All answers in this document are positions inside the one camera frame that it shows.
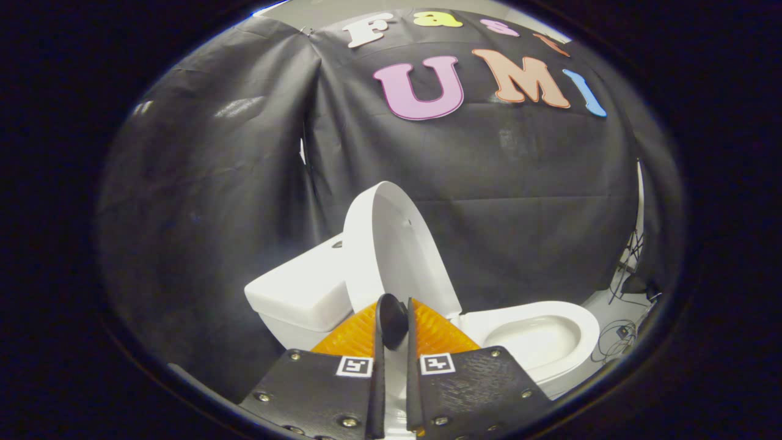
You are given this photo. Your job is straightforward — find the black backdrop cloth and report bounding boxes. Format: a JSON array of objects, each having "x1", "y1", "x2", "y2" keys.
[
  {"x1": 97, "y1": 9, "x2": 642, "y2": 404},
  {"x1": 638, "y1": 110, "x2": 686, "y2": 289}
]

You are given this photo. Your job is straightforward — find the black tripod light stand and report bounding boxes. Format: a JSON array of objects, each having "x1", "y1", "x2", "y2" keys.
[{"x1": 610, "y1": 229, "x2": 647, "y2": 303}]

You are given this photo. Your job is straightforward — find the white toilet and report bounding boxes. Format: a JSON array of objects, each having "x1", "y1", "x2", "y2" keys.
[{"x1": 244, "y1": 232, "x2": 602, "y2": 399}]

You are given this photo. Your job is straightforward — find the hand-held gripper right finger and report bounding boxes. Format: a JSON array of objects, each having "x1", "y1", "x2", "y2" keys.
[{"x1": 406, "y1": 298, "x2": 554, "y2": 440}]

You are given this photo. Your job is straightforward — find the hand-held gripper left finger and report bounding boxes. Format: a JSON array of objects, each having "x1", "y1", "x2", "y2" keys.
[{"x1": 238, "y1": 295, "x2": 387, "y2": 440}]

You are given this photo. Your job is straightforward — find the white toilet lid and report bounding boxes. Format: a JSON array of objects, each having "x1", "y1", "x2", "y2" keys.
[{"x1": 342, "y1": 181, "x2": 463, "y2": 438}]

